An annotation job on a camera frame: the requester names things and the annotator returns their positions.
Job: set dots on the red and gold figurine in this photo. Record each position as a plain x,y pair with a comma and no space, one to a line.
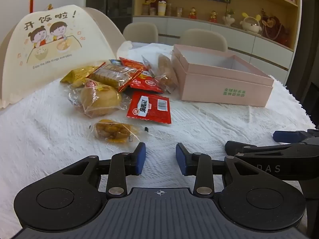
192,13
213,16

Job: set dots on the red cartoon snack packet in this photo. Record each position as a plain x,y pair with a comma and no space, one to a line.
147,82

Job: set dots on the clear cracker packet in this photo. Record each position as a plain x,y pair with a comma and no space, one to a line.
112,76

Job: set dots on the yellow snack packet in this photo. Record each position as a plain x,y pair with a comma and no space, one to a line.
79,74

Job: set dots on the long bread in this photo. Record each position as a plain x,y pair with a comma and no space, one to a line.
167,72

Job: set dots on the white textured tablecloth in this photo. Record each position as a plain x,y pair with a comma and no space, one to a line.
199,129

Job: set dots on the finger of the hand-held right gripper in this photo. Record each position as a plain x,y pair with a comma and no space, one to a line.
240,148
284,136

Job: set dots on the cartoon printed food cover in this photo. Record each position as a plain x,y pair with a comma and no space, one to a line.
54,49

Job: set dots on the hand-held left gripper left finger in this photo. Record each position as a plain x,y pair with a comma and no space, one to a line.
140,158

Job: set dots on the round bread in clear packet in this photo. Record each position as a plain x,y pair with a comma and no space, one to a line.
99,99

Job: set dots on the brown and red plush decoration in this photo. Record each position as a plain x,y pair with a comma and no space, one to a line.
275,27

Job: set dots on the wooden wall shelf unit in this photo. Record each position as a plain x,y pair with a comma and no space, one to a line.
249,5

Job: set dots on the glass jar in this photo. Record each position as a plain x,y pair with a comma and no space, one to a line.
145,9
179,11
169,9

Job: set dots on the small crumpled clear packet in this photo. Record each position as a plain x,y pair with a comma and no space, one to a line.
73,99

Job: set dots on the beige dining chair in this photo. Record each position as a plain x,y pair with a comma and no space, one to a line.
203,38
140,32
99,25

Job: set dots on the dark glass cabinet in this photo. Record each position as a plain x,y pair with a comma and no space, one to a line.
109,2

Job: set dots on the pink cardboard box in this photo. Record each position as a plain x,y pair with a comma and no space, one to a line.
224,89

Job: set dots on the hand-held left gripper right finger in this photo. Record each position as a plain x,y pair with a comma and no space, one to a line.
180,158

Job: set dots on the white rabbit plush toy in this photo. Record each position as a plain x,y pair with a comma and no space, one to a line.
250,25

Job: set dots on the yellow and white cup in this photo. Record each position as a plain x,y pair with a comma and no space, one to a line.
162,8

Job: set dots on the red packet with barcode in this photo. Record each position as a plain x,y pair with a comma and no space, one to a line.
148,107

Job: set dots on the white sideboard cabinet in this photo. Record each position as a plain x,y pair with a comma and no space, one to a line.
239,37

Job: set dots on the blue snack packet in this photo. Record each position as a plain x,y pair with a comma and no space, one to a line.
115,61

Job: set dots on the white vase with plant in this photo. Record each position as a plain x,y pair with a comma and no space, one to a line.
228,18

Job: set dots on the narrow clear and red packet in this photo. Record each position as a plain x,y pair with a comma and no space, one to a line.
148,66

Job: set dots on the clear packet of brown snack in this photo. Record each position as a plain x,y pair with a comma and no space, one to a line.
112,130

